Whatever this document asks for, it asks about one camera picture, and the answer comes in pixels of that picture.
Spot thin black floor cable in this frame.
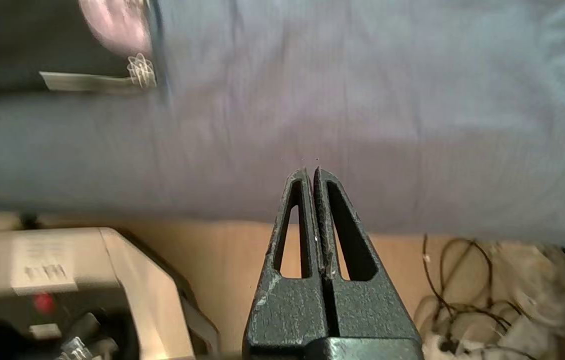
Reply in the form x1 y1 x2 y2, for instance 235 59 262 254
421 234 533 353

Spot blue bed sheet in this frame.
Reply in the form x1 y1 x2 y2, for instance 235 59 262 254
0 0 565 251

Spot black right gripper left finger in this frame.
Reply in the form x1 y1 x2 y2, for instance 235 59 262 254
243 167 332 360

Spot black t-shirt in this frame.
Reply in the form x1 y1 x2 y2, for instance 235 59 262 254
0 0 166 96

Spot robot base with red button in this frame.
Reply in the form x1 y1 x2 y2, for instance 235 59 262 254
0 227 221 360

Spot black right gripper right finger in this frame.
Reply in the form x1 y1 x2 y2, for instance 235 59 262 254
313 167 424 351

